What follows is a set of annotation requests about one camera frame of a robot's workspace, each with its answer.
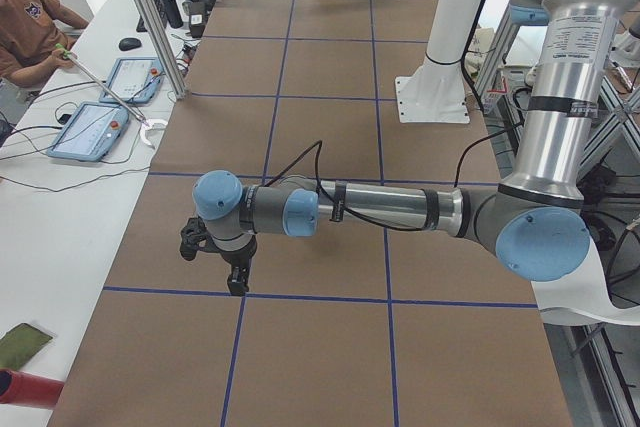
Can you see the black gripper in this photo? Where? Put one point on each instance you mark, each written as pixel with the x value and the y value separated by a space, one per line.
pixel 237 259

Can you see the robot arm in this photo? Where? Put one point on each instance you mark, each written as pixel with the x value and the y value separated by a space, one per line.
pixel 289 92

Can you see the reacher grabber tool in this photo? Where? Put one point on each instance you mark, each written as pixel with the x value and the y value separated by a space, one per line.
pixel 146 124

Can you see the blue teach pendant near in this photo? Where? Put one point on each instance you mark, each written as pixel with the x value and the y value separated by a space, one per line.
pixel 90 133

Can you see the blue teach pendant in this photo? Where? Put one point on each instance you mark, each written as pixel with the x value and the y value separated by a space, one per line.
pixel 135 79
pixel 90 133

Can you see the blue teach pendant far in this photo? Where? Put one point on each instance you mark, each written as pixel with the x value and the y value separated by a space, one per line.
pixel 135 79

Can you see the green cloth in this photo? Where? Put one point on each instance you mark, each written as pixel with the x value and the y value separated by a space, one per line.
pixel 20 344

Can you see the red cylinder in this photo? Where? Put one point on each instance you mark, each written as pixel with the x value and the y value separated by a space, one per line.
pixel 28 390

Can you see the black computer mouse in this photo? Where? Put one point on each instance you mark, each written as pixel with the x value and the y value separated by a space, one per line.
pixel 129 43

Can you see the black bottle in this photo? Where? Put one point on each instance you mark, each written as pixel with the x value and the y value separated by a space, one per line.
pixel 173 14

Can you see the person in brown shirt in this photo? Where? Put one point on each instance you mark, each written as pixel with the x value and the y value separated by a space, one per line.
pixel 32 45

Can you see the white chair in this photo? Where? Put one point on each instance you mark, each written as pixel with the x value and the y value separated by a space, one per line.
pixel 581 297

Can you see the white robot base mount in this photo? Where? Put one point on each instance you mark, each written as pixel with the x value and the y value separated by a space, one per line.
pixel 435 93

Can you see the aluminium frame post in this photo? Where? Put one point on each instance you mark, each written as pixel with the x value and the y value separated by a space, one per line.
pixel 157 33

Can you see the aluminium frame rack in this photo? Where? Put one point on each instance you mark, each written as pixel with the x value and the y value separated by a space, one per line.
pixel 533 223

